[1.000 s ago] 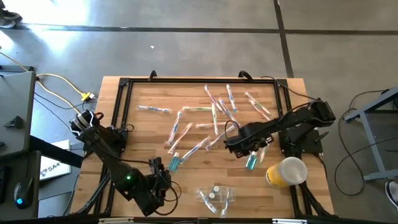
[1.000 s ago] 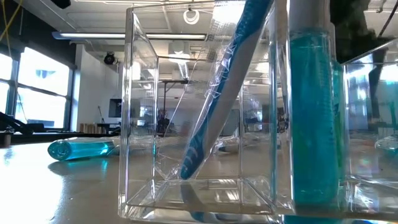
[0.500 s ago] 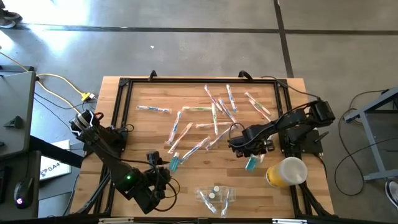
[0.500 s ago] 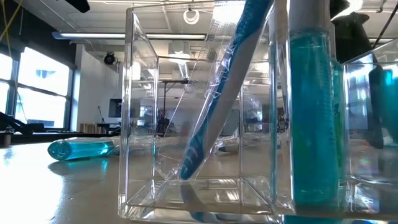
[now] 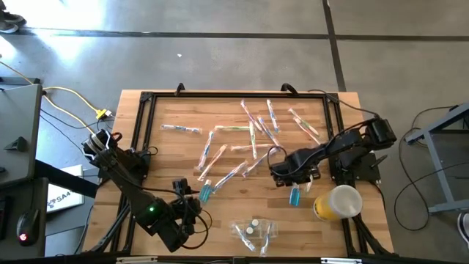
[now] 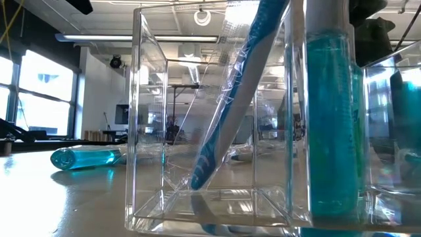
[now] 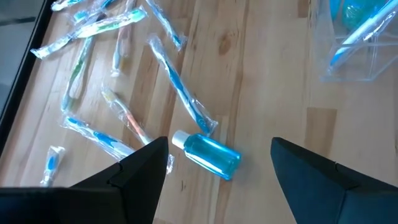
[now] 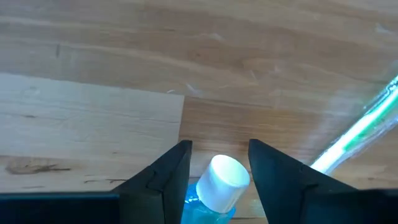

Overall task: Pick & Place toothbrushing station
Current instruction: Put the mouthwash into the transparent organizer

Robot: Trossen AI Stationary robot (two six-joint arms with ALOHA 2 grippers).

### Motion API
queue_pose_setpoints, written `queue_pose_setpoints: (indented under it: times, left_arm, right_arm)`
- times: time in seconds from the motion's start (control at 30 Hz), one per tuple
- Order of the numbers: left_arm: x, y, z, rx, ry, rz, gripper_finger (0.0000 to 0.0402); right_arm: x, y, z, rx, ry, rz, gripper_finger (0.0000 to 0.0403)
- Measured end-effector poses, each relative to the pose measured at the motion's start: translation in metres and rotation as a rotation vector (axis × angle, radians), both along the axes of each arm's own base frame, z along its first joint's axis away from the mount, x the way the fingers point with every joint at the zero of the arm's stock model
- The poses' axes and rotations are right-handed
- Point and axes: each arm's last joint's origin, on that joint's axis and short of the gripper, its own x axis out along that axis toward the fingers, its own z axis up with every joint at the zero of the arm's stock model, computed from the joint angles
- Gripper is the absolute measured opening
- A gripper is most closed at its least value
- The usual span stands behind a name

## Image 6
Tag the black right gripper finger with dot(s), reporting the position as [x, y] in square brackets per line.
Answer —
[373, 41]

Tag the blue toothbrush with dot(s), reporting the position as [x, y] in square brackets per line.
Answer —
[240, 98]
[243, 157]

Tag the clear acrylic organizer box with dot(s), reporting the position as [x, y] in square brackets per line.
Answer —
[144, 115]

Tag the long fluorescent ceiling light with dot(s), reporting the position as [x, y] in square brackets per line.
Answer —
[98, 37]

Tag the wooden blocks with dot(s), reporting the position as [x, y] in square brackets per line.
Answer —
[95, 135]

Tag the large glass window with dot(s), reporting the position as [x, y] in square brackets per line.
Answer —
[42, 112]

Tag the black ceiling camera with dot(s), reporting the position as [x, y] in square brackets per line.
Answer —
[115, 62]

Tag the dark wall monitor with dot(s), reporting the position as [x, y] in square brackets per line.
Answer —
[121, 114]

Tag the black aluminium table frame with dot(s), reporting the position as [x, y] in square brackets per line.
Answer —
[49, 145]

